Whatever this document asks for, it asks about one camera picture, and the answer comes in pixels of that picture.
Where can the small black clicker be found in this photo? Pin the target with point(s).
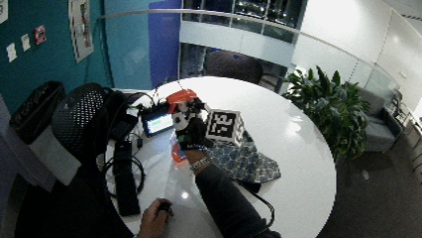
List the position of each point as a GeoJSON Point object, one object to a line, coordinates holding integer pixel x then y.
{"type": "Point", "coordinates": [164, 207]}

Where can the white marker cube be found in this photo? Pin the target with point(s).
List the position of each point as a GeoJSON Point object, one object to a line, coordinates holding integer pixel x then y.
{"type": "Point", "coordinates": [223, 126]}

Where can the small tablet screen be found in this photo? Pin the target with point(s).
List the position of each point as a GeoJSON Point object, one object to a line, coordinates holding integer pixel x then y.
{"type": "Point", "coordinates": [157, 123]}

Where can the long black power strip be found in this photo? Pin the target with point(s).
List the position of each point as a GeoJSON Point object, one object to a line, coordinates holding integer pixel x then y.
{"type": "Point", "coordinates": [125, 180]}

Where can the dark mesh chair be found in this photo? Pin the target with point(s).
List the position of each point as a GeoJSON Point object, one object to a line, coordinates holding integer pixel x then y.
{"type": "Point", "coordinates": [233, 66]}

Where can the clear orange plastic packet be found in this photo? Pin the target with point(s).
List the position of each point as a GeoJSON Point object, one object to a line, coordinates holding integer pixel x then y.
{"type": "Point", "coordinates": [177, 154]}

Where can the black bag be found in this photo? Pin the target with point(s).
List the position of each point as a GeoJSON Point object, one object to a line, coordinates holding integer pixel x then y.
{"type": "Point", "coordinates": [117, 115]}

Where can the black mesh office chair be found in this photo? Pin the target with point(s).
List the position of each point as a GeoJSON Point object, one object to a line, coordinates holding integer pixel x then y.
{"type": "Point", "coordinates": [83, 122]}

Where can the metal railing handrail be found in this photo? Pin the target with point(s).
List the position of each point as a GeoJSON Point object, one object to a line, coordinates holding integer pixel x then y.
{"type": "Point", "coordinates": [247, 16]}

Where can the green potted plant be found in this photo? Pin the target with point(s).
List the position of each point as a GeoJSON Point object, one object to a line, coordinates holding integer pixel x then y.
{"type": "Point", "coordinates": [329, 107]}

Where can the black waste bin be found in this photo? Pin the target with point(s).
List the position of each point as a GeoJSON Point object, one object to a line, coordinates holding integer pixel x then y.
{"type": "Point", "coordinates": [38, 110]}

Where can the grey armchair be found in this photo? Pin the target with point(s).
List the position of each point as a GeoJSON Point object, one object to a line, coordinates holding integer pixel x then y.
{"type": "Point", "coordinates": [381, 124]}

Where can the large wall poster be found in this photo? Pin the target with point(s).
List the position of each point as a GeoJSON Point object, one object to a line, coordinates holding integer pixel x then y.
{"type": "Point", "coordinates": [81, 29]}

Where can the red wall sign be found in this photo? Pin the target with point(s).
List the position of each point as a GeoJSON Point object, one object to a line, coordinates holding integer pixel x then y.
{"type": "Point", "coordinates": [40, 34]}

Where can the white wall note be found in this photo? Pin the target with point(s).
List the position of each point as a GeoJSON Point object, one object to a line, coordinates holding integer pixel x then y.
{"type": "Point", "coordinates": [11, 52]}
{"type": "Point", "coordinates": [26, 42]}

